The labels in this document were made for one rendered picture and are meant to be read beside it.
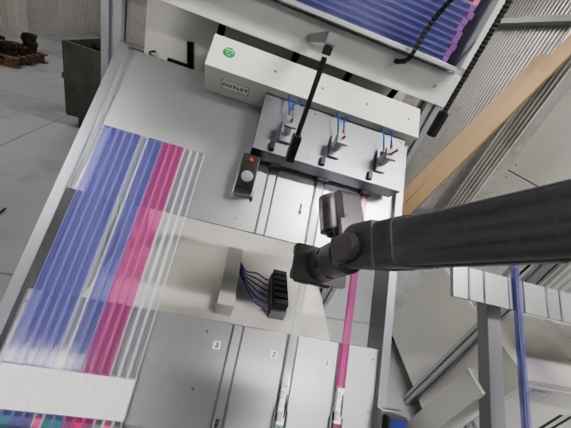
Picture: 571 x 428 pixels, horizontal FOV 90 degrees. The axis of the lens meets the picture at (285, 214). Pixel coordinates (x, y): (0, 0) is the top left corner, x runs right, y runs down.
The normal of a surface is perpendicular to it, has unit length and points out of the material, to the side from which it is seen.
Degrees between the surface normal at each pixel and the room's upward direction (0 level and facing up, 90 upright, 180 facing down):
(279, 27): 90
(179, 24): 90
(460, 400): 90
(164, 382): 44
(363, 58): 90
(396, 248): 80
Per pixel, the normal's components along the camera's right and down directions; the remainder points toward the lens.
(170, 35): 0.04, 0.51
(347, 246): -0.90, -0.13
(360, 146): 0.25, -0.23
